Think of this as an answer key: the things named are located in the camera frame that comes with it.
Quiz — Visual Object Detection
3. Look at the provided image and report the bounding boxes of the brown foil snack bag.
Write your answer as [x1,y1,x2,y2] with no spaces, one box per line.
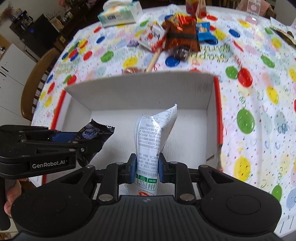
[162,18,201,52]

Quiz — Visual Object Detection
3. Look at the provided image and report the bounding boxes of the white green snack packet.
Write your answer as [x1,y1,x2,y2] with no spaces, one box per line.
[119,104,178,196]

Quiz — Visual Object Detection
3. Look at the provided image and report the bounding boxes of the opened wrapper on tablecloth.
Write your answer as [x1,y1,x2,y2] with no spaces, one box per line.
[269,26,295,46]

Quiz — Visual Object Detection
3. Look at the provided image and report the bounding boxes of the balloon birthday tablecloth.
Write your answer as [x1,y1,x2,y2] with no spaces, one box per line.
[32,4,295,237]

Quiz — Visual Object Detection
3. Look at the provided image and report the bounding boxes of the tissue box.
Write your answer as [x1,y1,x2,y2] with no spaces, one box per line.
[97,1,144,27]

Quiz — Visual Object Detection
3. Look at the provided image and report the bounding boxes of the small red wrapped snack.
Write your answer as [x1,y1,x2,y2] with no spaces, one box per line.
[122,67,145,74]

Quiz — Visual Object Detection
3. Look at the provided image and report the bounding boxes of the person's left hand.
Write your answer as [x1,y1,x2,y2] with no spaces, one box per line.
[4,178,28,216]

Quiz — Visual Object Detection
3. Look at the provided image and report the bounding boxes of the clear pink plastic case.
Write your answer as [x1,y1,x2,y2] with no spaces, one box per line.
[245,0,261,25]

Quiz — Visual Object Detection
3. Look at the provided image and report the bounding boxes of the white red cardboard box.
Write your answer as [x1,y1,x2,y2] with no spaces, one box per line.
[41,71,223,169]

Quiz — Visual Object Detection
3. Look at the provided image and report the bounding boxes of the black dark snack packet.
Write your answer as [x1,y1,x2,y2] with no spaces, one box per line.
[76,118,115,167]

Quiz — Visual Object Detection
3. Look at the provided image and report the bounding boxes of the white red snack packet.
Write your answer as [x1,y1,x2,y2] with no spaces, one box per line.
[138,23,166,53]

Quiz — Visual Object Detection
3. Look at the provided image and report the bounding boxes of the sausage stick snack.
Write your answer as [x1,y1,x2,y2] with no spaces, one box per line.
[145,50,161,73]

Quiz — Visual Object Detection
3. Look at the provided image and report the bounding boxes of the blue cookie packet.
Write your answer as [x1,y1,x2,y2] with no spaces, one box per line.
[196,22,216,42]

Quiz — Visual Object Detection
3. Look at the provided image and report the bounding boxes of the small purple candy wrapper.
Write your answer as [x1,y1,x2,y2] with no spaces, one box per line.
[127,40,139,47]

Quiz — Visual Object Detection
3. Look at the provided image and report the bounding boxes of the white cabinet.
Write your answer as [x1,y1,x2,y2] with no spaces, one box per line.
[0,36,36,125]

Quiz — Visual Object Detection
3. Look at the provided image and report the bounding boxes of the red yellow chip bag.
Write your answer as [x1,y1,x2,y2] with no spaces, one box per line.
[165,13,194,25]

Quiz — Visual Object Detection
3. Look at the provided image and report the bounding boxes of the wooden chair left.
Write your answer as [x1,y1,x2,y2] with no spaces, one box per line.
[21,48,60,121]

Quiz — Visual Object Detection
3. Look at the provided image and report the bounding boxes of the dark plum candy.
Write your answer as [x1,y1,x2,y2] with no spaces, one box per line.
[174,46,190,61]

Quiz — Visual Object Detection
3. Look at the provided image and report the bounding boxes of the orange juice bottle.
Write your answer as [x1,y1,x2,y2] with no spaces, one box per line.
[186,0,207,19]

